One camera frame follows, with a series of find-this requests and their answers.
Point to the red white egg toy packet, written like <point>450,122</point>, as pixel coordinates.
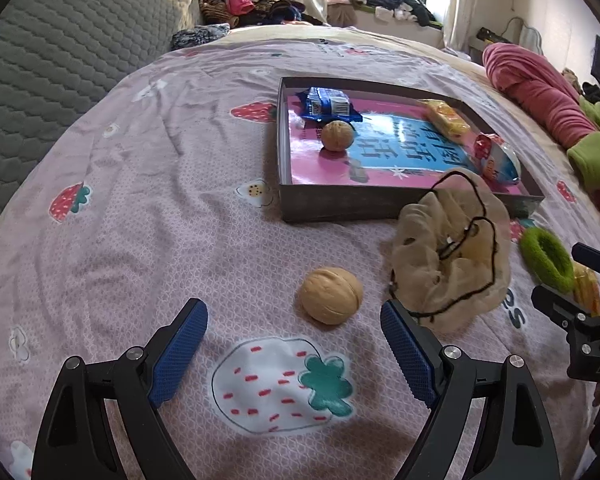
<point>496,160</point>

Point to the grey quilted headboard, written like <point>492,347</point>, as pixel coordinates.
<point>59,58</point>

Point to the green fleece cloth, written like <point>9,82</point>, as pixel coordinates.
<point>584,156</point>

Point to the dark shallow box tray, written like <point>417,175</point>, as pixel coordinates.
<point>316,203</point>

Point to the blue cookie packet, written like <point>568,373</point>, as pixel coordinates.
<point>327,104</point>

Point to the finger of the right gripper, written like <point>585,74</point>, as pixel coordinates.
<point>560,309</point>
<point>587,256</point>

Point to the walnut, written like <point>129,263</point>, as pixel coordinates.
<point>331,295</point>
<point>337,136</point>

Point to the pink rolled blanket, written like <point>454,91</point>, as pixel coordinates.
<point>547,96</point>

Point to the white right curtain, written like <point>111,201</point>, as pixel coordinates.
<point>460,0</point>

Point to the large yellow rice cracker packet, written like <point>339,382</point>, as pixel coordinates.
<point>586,291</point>

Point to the pile of clothes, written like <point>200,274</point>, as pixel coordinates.
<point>243,13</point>

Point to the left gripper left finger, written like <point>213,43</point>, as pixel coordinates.
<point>75,440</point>

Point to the small yellow snack packet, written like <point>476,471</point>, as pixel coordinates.
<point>443,116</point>

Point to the beige mesh scrunchie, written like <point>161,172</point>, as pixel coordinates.
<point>450,256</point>

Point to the dark patterned cloth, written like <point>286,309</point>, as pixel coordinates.
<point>198,36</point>

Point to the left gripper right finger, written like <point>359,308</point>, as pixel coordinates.
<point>513,441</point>

